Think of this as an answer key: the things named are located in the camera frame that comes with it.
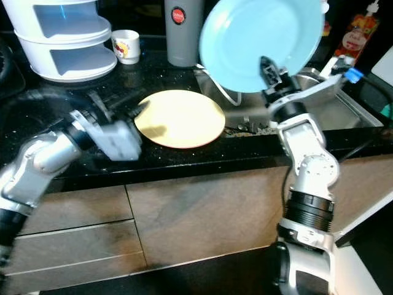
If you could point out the white cutting board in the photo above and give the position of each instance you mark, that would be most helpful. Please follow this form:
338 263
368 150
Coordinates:
384 64

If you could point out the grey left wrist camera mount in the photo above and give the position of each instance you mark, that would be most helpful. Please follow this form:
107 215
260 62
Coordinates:
120 141

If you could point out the light blue plate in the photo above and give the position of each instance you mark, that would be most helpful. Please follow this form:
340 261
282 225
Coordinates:
258 34

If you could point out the white cartoon print cup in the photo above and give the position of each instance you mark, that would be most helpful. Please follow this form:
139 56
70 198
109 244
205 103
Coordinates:
126 48

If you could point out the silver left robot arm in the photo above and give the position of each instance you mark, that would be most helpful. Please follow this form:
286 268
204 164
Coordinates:
43 157

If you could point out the stainless steel sink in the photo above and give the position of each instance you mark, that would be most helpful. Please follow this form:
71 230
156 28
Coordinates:
338 107

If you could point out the brown drawer front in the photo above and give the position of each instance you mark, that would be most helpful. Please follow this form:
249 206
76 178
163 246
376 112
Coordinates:
80 246
73 212

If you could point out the grey tumbler red logo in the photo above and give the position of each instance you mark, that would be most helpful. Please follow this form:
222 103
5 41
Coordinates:
184 40

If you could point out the yellow leaf print plate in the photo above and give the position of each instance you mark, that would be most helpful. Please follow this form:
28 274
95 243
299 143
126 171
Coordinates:
181 120

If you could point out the blue tape tag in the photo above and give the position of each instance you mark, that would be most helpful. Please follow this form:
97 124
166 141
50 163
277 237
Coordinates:
355 75

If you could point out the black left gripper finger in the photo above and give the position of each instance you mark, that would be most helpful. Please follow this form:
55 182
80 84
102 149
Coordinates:
140 113
139 106

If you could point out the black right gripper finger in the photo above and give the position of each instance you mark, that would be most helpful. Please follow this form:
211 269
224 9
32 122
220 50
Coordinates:
271 72

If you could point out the white tiered storage rack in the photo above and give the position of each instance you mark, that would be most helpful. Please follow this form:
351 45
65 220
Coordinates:
37 58

